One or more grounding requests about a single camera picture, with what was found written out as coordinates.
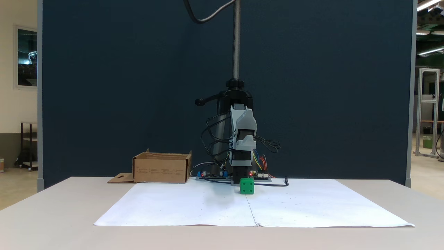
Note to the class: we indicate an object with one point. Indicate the green dice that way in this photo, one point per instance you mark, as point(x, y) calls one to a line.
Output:
point(247, 186)

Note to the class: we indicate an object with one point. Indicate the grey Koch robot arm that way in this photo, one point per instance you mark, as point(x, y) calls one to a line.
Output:
point(242, 119)

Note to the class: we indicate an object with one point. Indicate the green bin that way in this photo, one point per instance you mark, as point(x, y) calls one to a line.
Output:
point(427, 142)

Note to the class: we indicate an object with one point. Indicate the dark blue circuit board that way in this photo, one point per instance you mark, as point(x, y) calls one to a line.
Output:
point(211, 176)

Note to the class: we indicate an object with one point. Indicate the brown cardboard box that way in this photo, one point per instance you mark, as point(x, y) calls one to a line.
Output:
point(159, 170)

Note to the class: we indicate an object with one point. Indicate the white paper sheet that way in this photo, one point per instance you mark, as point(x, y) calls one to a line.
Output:
point(180, 208)
point(319, 208)

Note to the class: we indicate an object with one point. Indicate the black stand with metal pole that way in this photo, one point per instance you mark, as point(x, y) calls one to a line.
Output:
point(236, 41)

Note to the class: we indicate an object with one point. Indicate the dark blue partition panel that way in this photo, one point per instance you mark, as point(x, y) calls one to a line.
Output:
point(121, 86)

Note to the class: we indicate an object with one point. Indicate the ceiling light strip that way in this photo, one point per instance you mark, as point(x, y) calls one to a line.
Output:
point(430, 51)
point(428, 4)

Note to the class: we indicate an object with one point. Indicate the dark metal cart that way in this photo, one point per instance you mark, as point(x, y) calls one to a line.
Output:
point(29, 139)

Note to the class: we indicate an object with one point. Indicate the aluminium profile frame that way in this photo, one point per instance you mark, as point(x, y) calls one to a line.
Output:
point(435, 104)

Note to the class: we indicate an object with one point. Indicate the framed wall window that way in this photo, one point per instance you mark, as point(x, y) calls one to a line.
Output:
point(27, 57)

